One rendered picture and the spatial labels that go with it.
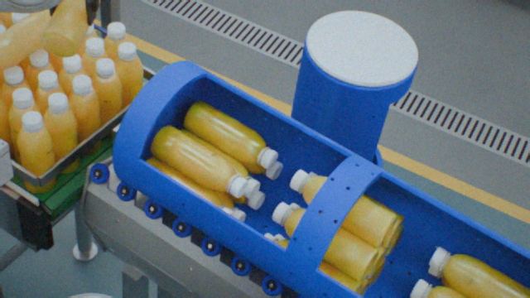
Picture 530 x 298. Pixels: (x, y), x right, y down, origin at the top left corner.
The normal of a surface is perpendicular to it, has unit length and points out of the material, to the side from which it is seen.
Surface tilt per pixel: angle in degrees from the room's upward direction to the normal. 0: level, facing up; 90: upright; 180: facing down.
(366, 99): 90
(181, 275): 70
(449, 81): 0
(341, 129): 90
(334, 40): 0
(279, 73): 0
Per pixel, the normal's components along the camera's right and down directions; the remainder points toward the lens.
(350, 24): 0.11, -0.67
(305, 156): -0.54, 0.47
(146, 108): -0.21, -0.27
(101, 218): -0.49, 0.31
